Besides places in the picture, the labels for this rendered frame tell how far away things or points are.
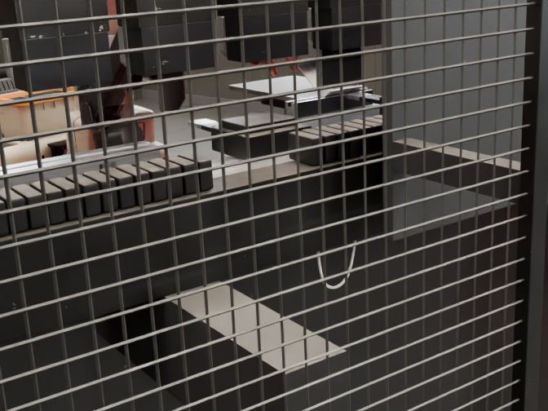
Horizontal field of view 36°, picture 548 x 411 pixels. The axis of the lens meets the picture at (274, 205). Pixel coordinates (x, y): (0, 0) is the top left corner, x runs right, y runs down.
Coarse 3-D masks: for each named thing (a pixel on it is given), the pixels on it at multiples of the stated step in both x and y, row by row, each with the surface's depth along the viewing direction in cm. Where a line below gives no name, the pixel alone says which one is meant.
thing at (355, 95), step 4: (356, 92) 169; (360, 92) 169; (348, 96) 167; (352, 96) 166; (356, 96) 165; (360, 96) 165; (368, 96) 164; (372, 96) 164; (376, 96) 164; (380, 96) 164; (360, 100) 164; (368, 100) 163; (372, 100) 162; (376, 100) 161; (380, 100) 153; (380, 108) 154; (380, 112) 154
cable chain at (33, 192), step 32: (160, 160) 108; (192, 160) 108; (0, 192) 96; (32, 192) 96; (64, 192) 97; (128, 192) 101; (160, 192) 104; (192, 192) 107; (0, 224) 93; (32, 224) 95
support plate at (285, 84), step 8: (264, 80) 193; (272, 80) 193; (280, 80) 192; (288, 80) 192; (296, 80) 191; (304, 80) 191; (232, 88) 188; (240, 88) 186; (248, 88) 183; (256, 88) 183; (264, 88) 182; (272, 88) 182; (280, 88) 181; (288, 88) 181; (304, 88) 180; (288, 96) 171; (304, 96) 170
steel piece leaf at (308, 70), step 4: (300, 64) 174; (304, 64) 174; (308, 64) 175; (312, 64) 176; (300, 68) 174; (304, 68) 174; (308, 68) 175; (312, 68) 175; (304, 72) 174; (308, 72) 174; (312, 72) 174; (308, 76) 173; (312, 76) 173; (308, 80) 172; (312, 80) 173; (312, 84) 172
